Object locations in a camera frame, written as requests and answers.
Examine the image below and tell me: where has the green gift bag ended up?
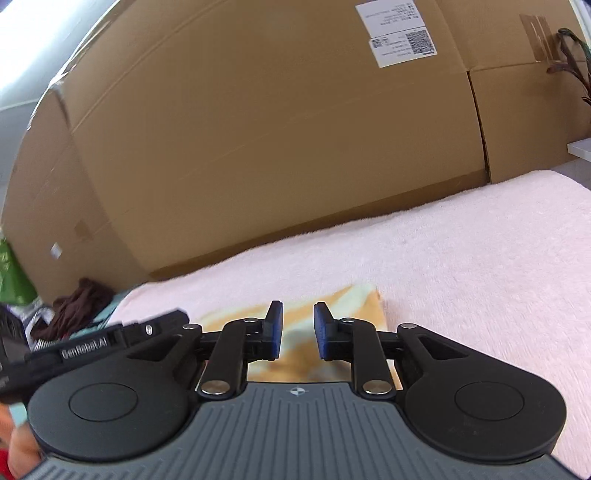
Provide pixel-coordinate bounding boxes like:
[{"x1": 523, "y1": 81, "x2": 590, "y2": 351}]
[{"x1": 0, "y1": 237, "x2": 38, "y2": 306}]

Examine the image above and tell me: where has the large brown cardboard box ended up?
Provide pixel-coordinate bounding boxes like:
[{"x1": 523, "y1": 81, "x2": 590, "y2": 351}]
[{"x1": 54, "y1": 1, "x2": 487, "y2": 275}]

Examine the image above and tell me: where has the white shelf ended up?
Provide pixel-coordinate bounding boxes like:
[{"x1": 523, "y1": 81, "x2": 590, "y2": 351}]
[{"x1": 567, "y1": 137, "x2": 591, "y2": 162}]

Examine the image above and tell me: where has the right brown cardboard box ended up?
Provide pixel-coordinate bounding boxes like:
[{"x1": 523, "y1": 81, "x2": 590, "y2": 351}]
[{"x1": 439, "y1": 1, "x2": 590, "y2": 183}]

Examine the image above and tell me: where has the left brown cardboard box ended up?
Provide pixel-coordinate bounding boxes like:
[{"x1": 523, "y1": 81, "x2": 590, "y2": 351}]
[{"x1": 2, "y1": 90, "x2": 148, "y2": 302}]

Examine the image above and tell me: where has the person's left hand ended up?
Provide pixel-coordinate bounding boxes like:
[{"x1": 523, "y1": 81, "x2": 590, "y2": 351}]
[{"x1": 1, "y1": 404, "x2": 42, "y2": 479}]

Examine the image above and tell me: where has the pink terry towel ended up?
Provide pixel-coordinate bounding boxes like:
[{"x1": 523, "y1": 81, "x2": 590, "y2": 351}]
[{"x1": 111, "y1": 170, "x2": 590, "y2": 477}]

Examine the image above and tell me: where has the dark brown garment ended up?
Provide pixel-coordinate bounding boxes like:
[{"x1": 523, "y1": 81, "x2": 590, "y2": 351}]
[{"x1": 33, "y1": 278, "x2": 115, "y2": 341}]

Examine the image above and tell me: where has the grey striped garment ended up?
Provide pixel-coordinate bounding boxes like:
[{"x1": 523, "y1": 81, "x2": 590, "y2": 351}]
[{"x1": 24, "y1": 304, "x2": 55, "y2": 351}]

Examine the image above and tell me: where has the red green potted plant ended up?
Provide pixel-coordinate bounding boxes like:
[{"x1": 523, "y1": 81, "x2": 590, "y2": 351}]
[{"x1": 546, "y1": 28, "x2": 591, "y2": 106}]

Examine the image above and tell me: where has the orange white striped garment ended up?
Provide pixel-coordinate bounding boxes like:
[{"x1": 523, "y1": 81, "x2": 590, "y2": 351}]
[{"x1": 197, "y1": 282, "x2": 402, "y2": 387}]

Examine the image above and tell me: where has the white shipping label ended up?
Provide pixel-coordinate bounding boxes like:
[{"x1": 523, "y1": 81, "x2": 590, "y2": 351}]
[{"x1": 356, "y1": 0, "x2": 438, "y2": 68}]

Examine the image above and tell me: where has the teal cloth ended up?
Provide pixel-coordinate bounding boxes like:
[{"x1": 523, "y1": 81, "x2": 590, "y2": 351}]
[{"x1": 69, "y1": 290, "x2": 130, "y2": 339}]

